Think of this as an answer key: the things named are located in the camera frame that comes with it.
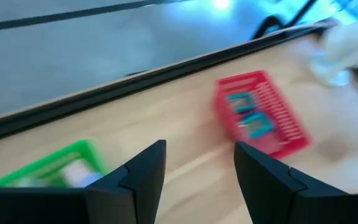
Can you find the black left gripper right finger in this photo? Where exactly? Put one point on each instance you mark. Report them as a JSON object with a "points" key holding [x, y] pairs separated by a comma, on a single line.
{"points": [[291, 199]]}

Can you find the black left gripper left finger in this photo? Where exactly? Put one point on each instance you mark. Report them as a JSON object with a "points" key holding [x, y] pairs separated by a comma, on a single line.
{"points": [[73, 205]]}

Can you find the pink charger cube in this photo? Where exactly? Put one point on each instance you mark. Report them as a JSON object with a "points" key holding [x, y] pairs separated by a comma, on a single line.
{"points": [[79, 174]]}

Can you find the teal digital thermometer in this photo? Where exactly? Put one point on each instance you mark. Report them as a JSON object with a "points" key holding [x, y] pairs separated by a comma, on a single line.
{"points": [[258, 126]]}

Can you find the green plastic basket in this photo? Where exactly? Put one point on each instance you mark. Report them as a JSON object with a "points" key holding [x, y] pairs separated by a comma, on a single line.
{"points": [[42, 168]]}

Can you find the red plastic basket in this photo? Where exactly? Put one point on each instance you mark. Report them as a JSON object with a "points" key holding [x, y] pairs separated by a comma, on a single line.
{"points": [[287, 124]]}

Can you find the black aluminium table frame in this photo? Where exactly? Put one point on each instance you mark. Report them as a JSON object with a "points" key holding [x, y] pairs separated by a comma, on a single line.
{"points": [[104, 93]]}

